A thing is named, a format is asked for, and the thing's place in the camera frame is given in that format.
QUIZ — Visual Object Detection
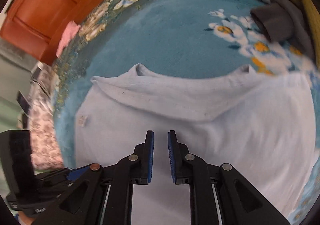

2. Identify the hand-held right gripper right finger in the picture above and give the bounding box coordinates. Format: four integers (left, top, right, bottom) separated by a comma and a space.
167, 130, 292, 225

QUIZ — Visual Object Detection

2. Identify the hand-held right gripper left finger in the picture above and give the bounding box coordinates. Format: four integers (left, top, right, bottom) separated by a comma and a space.
31, 130, 155, 225

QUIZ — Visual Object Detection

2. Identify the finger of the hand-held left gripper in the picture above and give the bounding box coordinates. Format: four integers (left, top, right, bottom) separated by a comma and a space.
65, 166, 92, 183

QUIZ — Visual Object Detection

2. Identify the light blue shirt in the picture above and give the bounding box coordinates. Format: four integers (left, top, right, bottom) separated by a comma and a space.
75, 63, 316, 225

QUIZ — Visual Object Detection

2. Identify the teal floral bed sheet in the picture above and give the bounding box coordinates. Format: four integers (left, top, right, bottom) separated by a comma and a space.
51, 0, 320, 225

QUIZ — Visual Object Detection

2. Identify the pink knit cloth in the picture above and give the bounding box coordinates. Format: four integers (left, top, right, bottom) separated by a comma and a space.
56, 21, 81, 58

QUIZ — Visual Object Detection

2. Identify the orange wooden headboard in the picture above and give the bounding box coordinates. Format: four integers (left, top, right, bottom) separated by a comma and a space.
0, 0, 140, 66

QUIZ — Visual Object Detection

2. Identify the dark grey garment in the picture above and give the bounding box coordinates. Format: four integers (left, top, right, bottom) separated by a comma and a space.
250, 0, 315, 61

